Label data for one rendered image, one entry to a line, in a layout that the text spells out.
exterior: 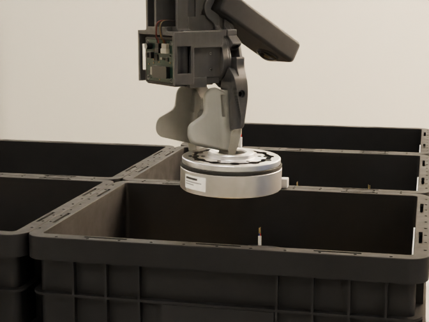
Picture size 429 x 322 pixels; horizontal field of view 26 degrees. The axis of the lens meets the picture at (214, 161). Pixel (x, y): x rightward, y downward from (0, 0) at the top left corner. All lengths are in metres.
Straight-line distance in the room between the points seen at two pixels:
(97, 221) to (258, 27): 0.32
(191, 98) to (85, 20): 3.19
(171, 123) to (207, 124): 0.06
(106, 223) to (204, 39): 0.33
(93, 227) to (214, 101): 0.26
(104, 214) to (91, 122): 3.06
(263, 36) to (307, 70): 3.14
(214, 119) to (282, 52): 0.11
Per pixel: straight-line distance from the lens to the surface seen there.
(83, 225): 1.08
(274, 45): 0.98
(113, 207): 1.17
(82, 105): 4.19
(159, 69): 0.92
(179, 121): 0.98
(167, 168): 1.40
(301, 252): 0.88
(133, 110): 4.16
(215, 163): 0.91
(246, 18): 0.96
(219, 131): 0.94
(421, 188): 1.20
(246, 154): 0.94
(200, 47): 0.91
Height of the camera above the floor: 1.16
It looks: 10 degrees down
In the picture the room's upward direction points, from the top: straight up
